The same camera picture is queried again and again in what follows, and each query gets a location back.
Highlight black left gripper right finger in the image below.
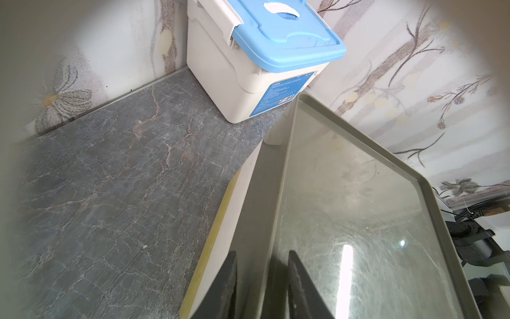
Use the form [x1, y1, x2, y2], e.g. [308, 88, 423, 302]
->
[288, 250, 334, 319]

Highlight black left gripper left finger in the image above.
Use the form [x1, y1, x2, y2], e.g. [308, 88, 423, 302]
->
[191, 251, 237, 319]

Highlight olive cream drawer cabinet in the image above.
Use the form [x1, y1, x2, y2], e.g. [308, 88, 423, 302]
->
[179, 93, 480, 318]

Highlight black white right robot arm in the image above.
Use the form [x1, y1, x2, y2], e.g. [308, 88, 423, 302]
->
[442, 207, 509, 318]

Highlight white bin with blue lid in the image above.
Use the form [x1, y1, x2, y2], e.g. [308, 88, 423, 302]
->
[187, 0, 347, 124]

